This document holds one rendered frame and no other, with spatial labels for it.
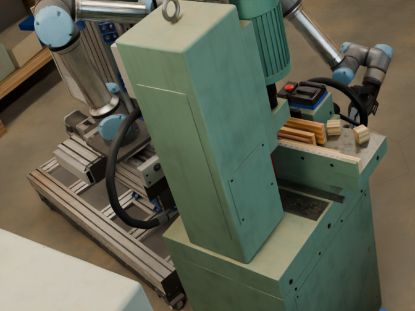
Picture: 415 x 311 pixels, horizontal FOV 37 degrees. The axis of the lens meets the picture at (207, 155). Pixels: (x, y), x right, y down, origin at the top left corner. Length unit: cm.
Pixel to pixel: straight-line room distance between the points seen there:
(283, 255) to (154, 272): 99
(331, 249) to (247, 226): 37
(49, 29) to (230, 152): 75
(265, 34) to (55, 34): 69
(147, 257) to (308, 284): 102
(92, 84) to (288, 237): 83
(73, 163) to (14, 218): 121
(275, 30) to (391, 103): 205
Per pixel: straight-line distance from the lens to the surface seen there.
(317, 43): 233
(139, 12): 219
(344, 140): 200
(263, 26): 169
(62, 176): 347
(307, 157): 190
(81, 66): 209
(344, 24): 457
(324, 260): 199
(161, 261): 272
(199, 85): 142
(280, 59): 176
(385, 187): 314
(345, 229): 207
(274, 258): 181
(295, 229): 187
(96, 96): 215
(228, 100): 153
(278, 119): 190
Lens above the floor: 214
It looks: 37 degrees down
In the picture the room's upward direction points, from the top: 17 degrees counter-clockwise
